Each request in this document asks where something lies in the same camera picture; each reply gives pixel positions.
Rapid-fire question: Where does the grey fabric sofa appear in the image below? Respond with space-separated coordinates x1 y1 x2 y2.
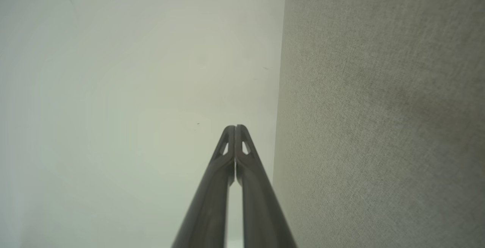
272 0 485 248

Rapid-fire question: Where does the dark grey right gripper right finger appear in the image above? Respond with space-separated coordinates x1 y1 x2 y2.
236 124 298 248

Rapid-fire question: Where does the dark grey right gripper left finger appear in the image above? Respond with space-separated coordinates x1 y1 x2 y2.
172 125 236 248

